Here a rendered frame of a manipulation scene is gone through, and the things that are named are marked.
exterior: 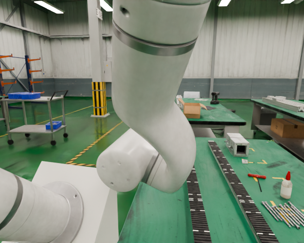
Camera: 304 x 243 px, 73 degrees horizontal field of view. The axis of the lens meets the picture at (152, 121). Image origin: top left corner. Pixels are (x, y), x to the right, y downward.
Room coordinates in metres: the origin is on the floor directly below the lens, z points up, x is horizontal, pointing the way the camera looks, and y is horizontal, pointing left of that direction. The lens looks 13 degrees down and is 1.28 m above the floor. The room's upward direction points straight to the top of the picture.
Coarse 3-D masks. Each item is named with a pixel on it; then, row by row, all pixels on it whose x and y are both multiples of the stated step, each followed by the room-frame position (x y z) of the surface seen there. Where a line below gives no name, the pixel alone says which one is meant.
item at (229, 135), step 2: (228, 134) 1.40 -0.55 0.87; (230, 134) 1.40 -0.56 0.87; (232, 134) 1.40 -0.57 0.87; (234, 134) 1.40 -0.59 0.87; (236, 134) 1.40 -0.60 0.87; (238, 134) 1.40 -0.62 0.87; (226, 136) 1.43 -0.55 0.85; (228, 136) 1.38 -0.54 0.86; (230, 136) 1.34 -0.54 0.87; (232, 136) 1.34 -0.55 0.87; (234, 136) 1.34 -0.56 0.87; (236, 136) 1.34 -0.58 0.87; (238, 136) 1.34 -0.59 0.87; (240, 136) 1.34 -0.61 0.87; (242, 136) 1.34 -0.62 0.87; (226, 138) 1.42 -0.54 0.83; (228, 138) 1.37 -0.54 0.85; (226, 140) 1.42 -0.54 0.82; (228, 140) 1.37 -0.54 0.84; (226, 142) 1.42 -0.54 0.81; (228, 142) 1.37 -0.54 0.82; (226, 144) 1.41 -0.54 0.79; (228, 144) 1.36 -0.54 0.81; (226, 146) 1.41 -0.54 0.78; (228, 148) 1.35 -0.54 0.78
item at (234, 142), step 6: (234, 138) 1.29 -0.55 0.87; (240, 138) 1.29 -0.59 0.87; (234, 144) 1.22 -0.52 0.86; (240, 144) 1.21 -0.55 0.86; (246, 144) 1.21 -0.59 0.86; (234, 150) 1.21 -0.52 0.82; (240, 150) 1.23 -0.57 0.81; (246, 150) 1.21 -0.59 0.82; (234, 156) 1.21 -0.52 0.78; (240, 156) 1.21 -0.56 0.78; (246, 156) 1.21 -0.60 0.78
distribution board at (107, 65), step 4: (104, 64) 11.46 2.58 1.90; (108, 64) 11.43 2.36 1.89; (104, 68) 11.47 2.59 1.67; (108, 68) 11.44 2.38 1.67; (104, 72) 11.45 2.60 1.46; (108, 72) 11.44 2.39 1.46; (104, 76) 11.47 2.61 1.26; (108, 76) 11.44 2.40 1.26; (104, 80) 11.47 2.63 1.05; (108, 80) 11.44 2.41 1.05
